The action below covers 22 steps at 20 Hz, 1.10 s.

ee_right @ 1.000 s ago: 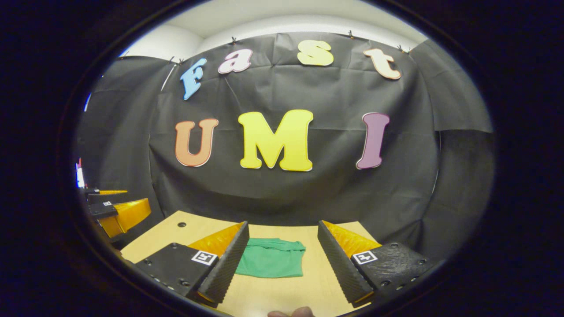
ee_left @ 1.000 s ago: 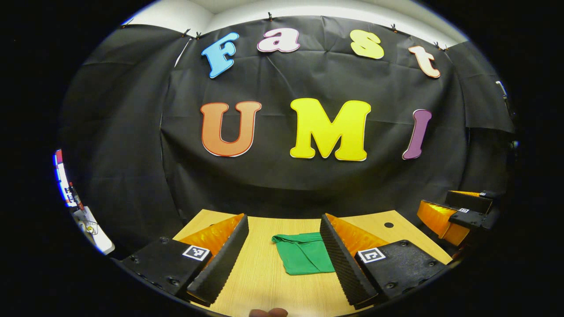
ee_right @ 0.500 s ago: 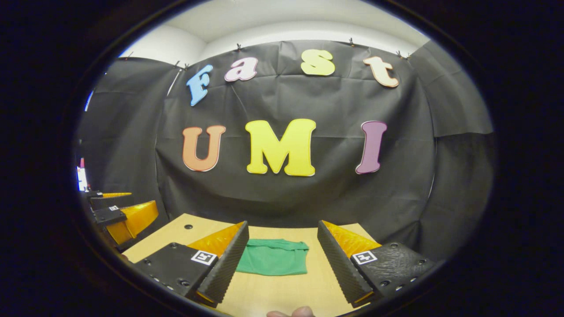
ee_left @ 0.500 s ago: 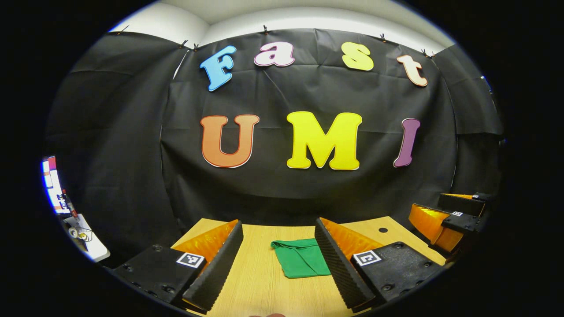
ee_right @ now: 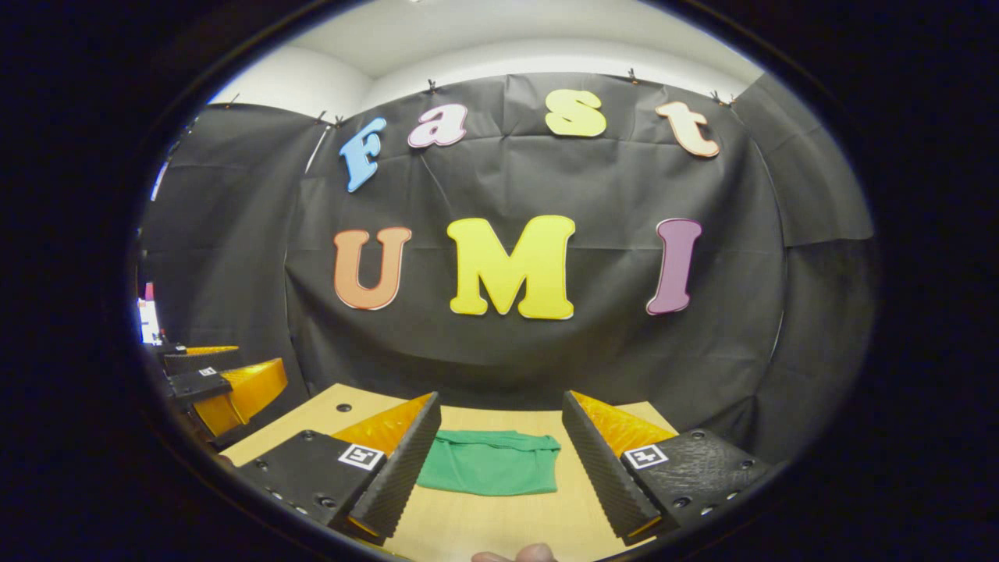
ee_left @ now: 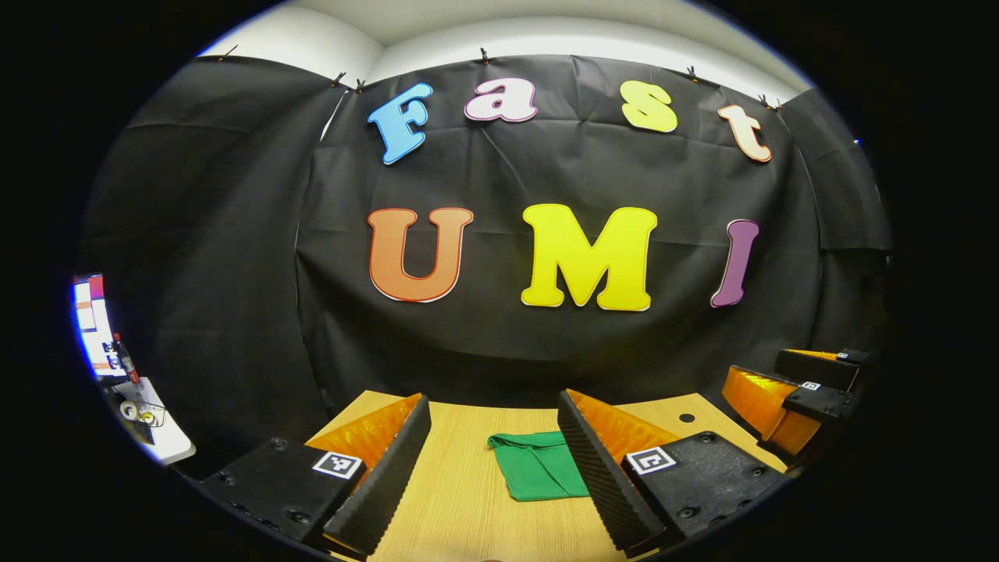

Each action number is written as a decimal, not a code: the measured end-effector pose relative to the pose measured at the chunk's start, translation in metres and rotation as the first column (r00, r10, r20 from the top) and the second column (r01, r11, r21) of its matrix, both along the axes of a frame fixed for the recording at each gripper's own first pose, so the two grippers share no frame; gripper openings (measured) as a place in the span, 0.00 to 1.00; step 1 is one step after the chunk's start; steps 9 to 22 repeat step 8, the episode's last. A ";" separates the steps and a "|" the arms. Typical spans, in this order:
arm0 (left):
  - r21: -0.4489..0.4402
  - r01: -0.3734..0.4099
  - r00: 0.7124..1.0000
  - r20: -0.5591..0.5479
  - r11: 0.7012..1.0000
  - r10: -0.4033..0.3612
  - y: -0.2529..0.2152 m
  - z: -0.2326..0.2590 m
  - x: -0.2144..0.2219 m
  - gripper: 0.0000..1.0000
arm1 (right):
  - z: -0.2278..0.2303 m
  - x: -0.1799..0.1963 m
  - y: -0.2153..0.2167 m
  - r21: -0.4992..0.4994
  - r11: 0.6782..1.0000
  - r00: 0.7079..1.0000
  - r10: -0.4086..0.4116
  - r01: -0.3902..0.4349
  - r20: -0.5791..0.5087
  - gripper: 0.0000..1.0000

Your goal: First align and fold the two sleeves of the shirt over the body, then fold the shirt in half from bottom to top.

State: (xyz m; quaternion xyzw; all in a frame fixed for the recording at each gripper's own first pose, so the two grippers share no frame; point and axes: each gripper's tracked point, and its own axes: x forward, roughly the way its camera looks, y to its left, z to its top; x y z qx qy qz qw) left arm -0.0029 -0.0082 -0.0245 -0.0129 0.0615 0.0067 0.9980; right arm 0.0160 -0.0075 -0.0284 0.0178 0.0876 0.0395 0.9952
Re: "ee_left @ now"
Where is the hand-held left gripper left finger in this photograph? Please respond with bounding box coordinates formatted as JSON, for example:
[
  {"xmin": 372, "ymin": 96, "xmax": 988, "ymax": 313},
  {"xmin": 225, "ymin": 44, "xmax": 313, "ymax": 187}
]
[{"xmin": 187, "ymin": 393, "xmax": 432, "ymax": 559}]

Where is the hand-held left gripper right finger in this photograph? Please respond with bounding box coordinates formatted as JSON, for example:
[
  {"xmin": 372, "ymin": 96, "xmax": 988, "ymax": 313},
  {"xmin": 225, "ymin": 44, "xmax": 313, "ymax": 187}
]
[{"xmin": 556, "ymin": 389, "xmax": 791, "ymax": 559}]

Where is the green T-shirt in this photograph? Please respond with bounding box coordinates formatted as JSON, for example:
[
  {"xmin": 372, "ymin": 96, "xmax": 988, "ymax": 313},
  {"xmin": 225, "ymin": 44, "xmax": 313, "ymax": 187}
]
[{"xmin": 488, "ymin": 431, "xmax": 592, "ymax": 502}]

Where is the white side table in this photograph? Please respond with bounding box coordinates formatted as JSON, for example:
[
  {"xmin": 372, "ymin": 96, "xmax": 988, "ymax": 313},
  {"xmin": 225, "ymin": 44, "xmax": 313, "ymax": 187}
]
[{"xmin": 104, "ymin": 377, "xmax": 196, "ymax": 467}]

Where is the red drink bottle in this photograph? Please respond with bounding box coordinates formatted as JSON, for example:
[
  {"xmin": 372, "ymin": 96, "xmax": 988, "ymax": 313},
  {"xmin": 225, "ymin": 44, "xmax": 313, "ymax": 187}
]
[{"xmin": 113, "ymin": 333, "xmax": 143, "ymax": 386}]

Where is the computer monitor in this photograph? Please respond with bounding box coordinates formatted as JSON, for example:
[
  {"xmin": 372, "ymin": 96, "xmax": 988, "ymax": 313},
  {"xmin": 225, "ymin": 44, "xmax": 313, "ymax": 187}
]
[{"xmin": 72, "ymin": 272, "xmax": 127, "ymax": 381}]

